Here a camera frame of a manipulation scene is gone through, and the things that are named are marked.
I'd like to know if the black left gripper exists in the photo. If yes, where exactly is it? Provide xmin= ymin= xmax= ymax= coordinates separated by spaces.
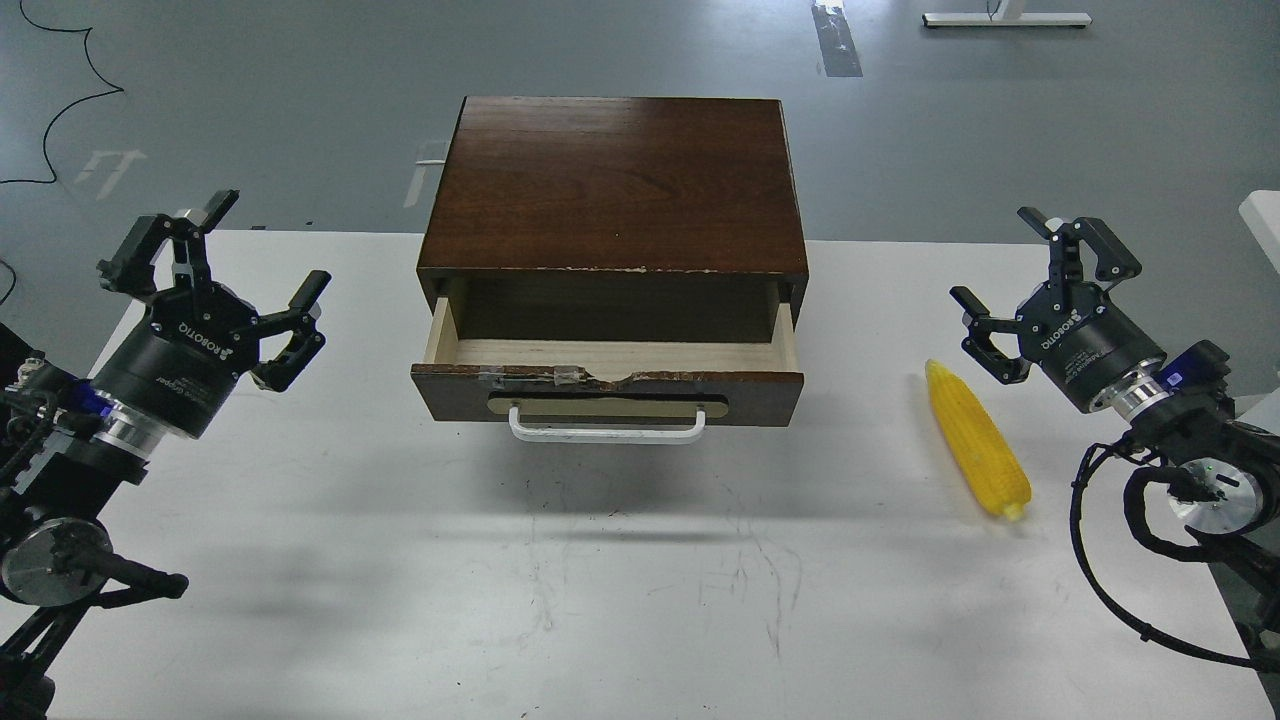
xmin=91 ymin=190 xmax=332 ymax=438

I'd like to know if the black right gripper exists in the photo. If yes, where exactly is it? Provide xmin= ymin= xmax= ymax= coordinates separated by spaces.
xmin=948 ymin=208 xmax=1169 ymax=415

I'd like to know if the yellow corn cob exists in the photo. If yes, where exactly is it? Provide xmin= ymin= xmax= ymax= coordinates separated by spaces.
xmin=924 ymin=359 xmax=1033 ymax=521

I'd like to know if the wooden drawer with white handle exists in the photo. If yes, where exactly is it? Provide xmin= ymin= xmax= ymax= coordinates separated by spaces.
xmin=410 ymin=297 xmax=805 ymax=445

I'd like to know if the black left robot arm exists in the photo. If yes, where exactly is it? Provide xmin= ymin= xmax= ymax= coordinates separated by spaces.
xmin=1 ymin=190 xmax=330 ymax=719

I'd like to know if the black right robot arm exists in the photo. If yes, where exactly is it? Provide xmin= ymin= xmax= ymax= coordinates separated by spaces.
xmin=950 ymin=206 xmax=1279 ymax=674

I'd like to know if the white table leg base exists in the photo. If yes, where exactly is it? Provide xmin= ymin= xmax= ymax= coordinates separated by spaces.
xmin=922 ymin=1 xmax=1093 ymax=29

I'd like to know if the grey tape strip on floor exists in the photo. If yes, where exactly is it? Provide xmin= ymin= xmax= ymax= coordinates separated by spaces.
xmin=810 ymin=1 xmax=864 ymax=78

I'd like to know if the dark wooden cabinet box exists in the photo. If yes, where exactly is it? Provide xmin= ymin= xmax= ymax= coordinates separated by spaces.
xmin=416 ymin=95 xmax=809 ymax=342

